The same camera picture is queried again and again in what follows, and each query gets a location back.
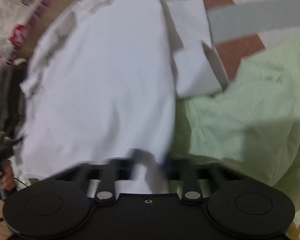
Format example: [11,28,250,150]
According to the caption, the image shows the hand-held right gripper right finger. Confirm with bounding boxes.
[162,156,243,204]

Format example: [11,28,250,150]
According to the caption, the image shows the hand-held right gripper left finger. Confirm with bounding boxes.
[44,149,147,204]

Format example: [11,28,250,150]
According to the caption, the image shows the white long-sleeved shirt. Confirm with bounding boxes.
[20,0,225,195]

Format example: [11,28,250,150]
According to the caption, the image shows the person's left hand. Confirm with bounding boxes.
[0,166,15,190]

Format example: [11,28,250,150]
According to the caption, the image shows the grey folded pants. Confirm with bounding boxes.
[0,60,28,140]

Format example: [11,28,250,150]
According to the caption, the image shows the light green blanket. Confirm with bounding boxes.
[169,34,300,228]

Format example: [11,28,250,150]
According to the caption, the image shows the quilted bear print bedspread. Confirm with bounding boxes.
[0,0,63,65]

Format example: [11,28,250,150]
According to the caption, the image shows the beige bed frame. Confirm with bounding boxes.
[15,0,98,60]

